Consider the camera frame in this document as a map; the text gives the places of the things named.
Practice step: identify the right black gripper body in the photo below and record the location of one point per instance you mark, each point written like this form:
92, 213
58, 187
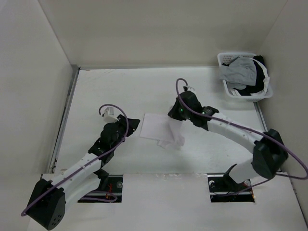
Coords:
179, 113

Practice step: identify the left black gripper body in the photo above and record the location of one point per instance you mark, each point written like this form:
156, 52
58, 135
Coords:
122, 125

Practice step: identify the white tank top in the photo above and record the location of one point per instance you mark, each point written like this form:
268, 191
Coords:
163, 129

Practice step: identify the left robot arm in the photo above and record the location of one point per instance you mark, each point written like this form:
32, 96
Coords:
51, 199

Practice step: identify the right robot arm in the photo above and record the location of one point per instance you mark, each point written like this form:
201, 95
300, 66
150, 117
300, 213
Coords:
267, 156

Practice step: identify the grey tank top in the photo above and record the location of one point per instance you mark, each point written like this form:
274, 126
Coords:
240, 70

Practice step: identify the black tank top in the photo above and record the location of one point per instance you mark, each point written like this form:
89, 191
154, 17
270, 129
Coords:
259, 85

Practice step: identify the white plastic laundry basket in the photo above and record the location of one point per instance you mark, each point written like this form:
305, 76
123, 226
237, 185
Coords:
225, 58

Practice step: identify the white garment in basket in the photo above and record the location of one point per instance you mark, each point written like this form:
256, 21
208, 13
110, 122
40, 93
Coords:
234, 87

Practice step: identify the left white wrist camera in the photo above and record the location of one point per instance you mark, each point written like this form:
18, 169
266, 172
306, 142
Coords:
109, 115

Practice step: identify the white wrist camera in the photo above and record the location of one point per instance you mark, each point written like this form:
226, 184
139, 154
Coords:
109, 115
188, 88

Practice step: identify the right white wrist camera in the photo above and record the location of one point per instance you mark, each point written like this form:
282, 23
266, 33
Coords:
188, 88

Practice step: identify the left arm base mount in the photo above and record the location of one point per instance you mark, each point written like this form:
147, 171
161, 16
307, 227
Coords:
109, 190

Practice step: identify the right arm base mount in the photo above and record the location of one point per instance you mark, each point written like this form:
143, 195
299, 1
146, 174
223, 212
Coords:
223, 189

